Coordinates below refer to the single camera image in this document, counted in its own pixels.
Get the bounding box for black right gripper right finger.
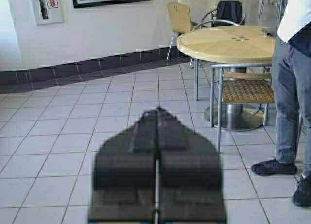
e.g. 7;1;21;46
157;107;226;222

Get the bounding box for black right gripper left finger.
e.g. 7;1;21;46
88;110;157;222

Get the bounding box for wicker seat metal chair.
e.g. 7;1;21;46
208;63;274;151

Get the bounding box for round wooden cafe table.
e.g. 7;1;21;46
177;25;275;131

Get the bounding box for person in grey jeans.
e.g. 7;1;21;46
251;0;311;207

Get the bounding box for black metal armchair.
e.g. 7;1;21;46
201;0;246;25

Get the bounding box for plywood chair by wall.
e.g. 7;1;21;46
167;2;197;61

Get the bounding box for white wall cabinet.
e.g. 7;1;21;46
31;0;63;25

